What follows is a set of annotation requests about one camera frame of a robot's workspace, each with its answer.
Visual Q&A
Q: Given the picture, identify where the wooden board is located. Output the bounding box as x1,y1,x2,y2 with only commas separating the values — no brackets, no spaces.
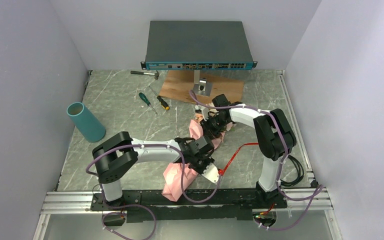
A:
159,70,244,104

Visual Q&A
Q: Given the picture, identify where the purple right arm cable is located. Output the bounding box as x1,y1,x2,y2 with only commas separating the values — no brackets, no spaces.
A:
188,89,326,232

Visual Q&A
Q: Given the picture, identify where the coiled black cable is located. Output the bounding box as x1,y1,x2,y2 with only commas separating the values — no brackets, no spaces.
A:
279,154,306,188

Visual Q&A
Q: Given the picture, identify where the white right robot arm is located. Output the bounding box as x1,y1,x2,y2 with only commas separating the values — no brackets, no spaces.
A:
200,94,297,208

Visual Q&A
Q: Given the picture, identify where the teal cylindrical vase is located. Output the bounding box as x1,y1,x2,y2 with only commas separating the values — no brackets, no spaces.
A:
66,102,106,143

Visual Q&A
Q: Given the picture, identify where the green handled screwdriver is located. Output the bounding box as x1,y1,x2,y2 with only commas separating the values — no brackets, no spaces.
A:
138,92,158,114

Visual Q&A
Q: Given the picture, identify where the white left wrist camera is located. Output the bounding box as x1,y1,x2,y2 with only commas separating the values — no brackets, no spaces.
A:
201,163,220,184

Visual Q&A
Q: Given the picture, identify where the pink flower bouquet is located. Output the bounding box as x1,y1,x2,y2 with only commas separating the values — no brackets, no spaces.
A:
162,109,218,202

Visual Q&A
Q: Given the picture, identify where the grey network switch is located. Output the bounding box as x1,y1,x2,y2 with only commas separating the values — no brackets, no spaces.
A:
140,20,258,70

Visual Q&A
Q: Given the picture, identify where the metal stand bracket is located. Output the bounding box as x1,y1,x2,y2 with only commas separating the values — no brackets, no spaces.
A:
193,70,213,97

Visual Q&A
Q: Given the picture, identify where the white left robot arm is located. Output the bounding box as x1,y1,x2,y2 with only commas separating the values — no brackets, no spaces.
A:
92,131,220,210

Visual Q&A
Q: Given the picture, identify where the small black hammer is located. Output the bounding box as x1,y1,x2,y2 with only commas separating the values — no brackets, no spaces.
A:
130,70,160,80

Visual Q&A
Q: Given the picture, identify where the red ribbon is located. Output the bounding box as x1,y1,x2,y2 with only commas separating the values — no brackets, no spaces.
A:
218,142,258,176

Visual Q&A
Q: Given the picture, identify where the aluminium rail frame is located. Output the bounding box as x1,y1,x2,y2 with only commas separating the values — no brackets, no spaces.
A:
33,70,343,240

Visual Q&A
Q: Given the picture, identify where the yellow black screwdriver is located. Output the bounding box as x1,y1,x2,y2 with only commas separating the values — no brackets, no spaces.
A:
148,86,170,111

